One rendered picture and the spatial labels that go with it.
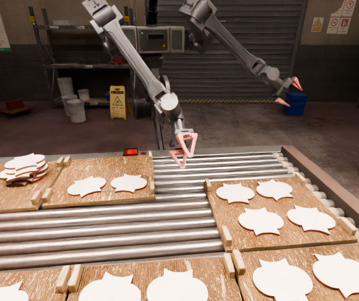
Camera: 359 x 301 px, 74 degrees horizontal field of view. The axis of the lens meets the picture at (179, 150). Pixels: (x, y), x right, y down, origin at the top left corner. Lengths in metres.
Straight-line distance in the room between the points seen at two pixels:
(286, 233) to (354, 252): 0.18
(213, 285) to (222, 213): 0.27
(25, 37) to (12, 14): 0.45
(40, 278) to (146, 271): 0.27
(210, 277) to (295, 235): 0.31
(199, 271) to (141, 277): 0.15
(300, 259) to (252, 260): 0.13
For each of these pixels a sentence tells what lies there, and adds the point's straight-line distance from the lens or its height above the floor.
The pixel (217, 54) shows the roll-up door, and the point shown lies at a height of 1.07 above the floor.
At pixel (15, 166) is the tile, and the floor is 1.00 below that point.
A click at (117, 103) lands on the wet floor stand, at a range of 4.63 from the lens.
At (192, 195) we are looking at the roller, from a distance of 0.96.
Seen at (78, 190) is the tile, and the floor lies 0.95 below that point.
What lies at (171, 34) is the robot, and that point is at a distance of 1.61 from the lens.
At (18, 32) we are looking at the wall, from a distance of 6.52.
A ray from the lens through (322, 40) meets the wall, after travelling 6.28.
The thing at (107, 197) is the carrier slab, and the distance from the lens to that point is 0.96.
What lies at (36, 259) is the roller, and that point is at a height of 0.92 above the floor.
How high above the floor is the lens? 1.50
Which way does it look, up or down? 27 degrees down
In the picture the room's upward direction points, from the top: straight up
